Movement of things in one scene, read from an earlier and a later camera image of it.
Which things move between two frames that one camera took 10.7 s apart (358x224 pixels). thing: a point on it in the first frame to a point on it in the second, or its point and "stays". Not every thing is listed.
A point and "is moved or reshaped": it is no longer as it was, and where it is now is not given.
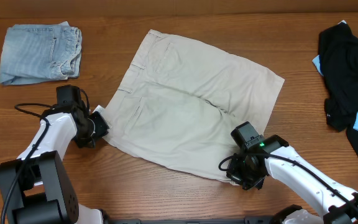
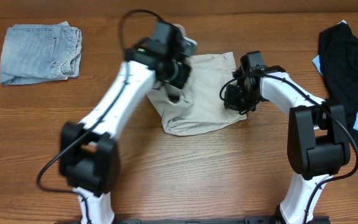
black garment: x=350 y=70 stays
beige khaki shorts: x=179 y=100 is moved or reshaped
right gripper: x=236 y=174 to x=232 y=103
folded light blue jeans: x=40 y=53 stays
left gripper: x=100 y=125 to x=173 y=94
